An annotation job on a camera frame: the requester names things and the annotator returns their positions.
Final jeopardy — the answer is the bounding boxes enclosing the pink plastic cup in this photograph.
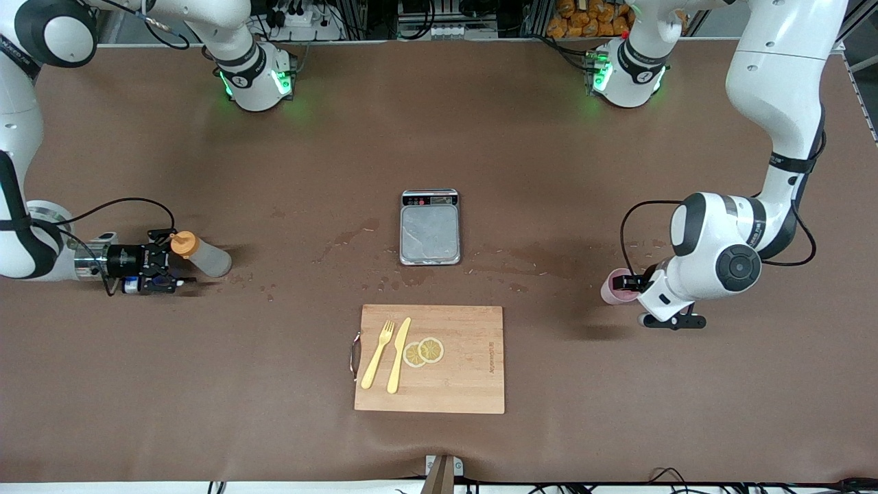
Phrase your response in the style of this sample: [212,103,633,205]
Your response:
[601,268,643,307]

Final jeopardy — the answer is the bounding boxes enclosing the clear sauce bottle orange cap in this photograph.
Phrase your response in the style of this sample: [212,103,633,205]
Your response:
[169,231,233,279]

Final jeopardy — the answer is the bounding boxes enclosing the wooden cutting board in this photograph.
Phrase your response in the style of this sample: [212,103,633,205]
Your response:
[350,304,506,415]

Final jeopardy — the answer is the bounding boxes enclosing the silver kitchen scale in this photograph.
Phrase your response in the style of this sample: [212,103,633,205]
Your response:
[399,189,462,267]

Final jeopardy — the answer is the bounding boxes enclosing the yellow plastic fork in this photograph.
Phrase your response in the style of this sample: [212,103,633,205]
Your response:
[361,320,396,390]

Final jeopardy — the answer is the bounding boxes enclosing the yellow plastic knife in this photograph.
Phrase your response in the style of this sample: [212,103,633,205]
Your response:
[386,317,412,395]

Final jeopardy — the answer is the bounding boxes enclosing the brown table cover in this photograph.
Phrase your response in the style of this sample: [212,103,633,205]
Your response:
[0,38,878,484]

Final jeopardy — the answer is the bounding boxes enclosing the white power strip with plugs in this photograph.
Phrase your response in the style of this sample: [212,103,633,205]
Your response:
[264,0,345,42]

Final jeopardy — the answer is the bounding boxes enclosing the orange snack bag pile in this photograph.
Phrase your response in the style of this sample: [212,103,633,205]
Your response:
[547,0,636,39]

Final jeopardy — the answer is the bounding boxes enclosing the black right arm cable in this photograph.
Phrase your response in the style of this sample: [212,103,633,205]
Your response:
[54,198,176,298]

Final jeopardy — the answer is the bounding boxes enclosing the black floor cable bundle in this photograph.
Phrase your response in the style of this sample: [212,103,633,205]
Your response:
[648,467,878,494]

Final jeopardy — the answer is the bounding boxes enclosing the metal camera mount clamp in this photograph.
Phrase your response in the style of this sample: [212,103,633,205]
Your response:
[424,454,465,494]

